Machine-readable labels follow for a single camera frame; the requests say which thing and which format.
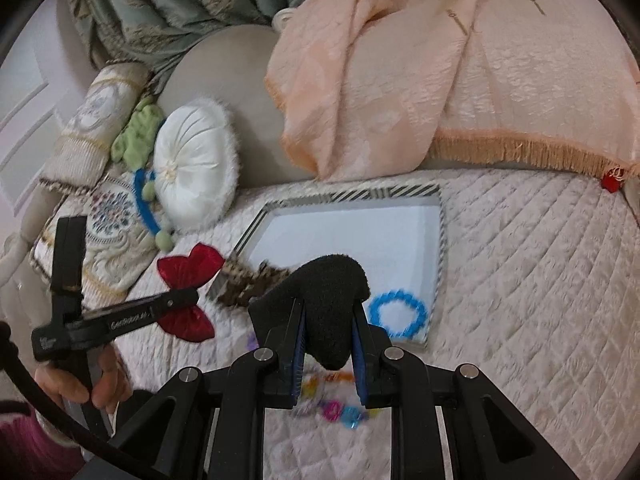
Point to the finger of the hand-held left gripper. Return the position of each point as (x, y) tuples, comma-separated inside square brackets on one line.
[(175, 304)]

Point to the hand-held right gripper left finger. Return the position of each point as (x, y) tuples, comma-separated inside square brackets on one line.
[(298, 342)]

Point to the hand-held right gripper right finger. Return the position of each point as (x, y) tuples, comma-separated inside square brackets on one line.
[(359, 355)]

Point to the red fabric bow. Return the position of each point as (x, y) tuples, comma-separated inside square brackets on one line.
[(192, 265)]

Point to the black fuzzy hair band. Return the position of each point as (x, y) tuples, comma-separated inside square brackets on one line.
[(325, 300)]

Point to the leopard print scrunchie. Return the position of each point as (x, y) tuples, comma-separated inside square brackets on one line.
[(240, 287)]

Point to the white tray with striped rim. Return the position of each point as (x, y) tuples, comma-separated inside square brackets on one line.
[(350, 230)]

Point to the person's left forearm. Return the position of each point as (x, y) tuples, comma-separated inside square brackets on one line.
[(20, 425)]

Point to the person's left hand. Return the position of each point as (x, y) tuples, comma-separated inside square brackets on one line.
[(112, 385)]

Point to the cream embroidered pillow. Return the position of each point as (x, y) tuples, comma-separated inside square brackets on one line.
[(110, 240)]

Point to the blue band with green pompoms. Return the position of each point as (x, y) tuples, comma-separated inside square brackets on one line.
[(142, 205)]

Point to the round white furry cushion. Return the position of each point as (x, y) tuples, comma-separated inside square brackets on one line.
[(192, 170)]

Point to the cream bolster pillow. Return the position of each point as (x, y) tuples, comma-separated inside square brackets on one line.
[(95, 120)]

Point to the green plush toy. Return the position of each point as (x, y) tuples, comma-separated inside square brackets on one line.
[(137, 132)]

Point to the cream quilted bedspread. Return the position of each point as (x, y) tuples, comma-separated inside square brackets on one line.
[(525, 285)]

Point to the beige padded headboard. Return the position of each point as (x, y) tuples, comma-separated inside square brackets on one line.
[(240, 75)]

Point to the small red ornament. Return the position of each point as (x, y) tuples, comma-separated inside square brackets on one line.
[(611, 181)]

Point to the peach fringed pillow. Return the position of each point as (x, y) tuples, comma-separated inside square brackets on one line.
[(500, 75)]

